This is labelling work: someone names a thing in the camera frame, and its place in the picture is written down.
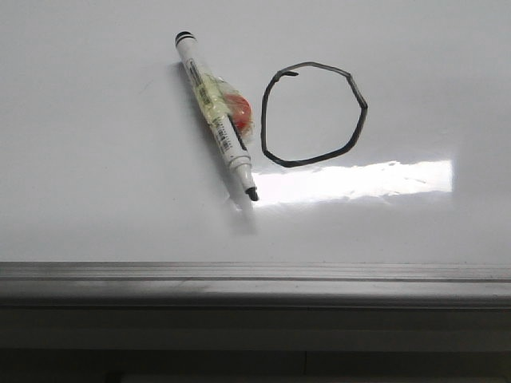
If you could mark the red magnet taped to marker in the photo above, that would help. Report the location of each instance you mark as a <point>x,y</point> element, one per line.
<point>240,110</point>

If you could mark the white black whiteboard marker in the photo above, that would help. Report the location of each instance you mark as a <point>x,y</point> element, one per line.
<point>214,108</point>

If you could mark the white whiteboard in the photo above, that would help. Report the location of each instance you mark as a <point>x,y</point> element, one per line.
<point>106,157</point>

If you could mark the black drawn zero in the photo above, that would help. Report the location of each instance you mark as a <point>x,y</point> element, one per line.
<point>291,71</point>

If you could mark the grey aluminium whiteboard frame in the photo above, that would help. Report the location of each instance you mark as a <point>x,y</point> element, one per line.
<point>237,284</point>

